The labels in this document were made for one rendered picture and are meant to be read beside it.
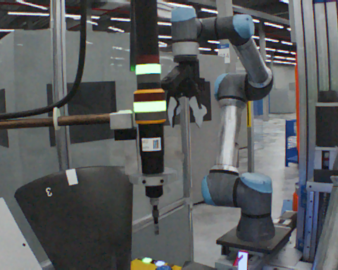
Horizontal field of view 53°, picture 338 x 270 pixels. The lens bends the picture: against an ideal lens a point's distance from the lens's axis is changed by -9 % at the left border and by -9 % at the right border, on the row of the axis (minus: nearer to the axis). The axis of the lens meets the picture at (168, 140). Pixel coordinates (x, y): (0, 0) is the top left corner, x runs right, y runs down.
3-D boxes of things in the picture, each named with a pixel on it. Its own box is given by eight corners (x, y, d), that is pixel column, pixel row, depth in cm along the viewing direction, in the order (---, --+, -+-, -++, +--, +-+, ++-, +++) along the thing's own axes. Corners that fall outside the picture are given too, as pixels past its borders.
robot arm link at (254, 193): (267, 216, 123) (268, 179, 121) (232, 213, 129) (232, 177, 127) (274, 206, 133) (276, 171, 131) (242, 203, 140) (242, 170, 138)
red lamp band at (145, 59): (134, 64, 48) (134, 55, 48) (136, 66, 52) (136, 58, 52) (160, 62, 49) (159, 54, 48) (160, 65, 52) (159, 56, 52)
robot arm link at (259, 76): (279, 105, 140) (246, 32, 100) (253, 105, 146) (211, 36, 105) (282, 80, 144) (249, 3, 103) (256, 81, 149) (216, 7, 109)
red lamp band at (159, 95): (132, 102, 49) (132, 93, 48) (134, 101, 53) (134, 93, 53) (165, 100, 49) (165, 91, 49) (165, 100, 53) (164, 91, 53)
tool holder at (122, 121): (112, 187, 49) (107, 114, 47) (117, 176, 56) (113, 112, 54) (179, 184, 49) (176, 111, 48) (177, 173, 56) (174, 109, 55)
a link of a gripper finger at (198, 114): (215, 123, 108) (204, 94, 108) (206, 124, 103) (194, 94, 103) (207, 126, 109) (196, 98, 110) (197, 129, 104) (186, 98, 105)
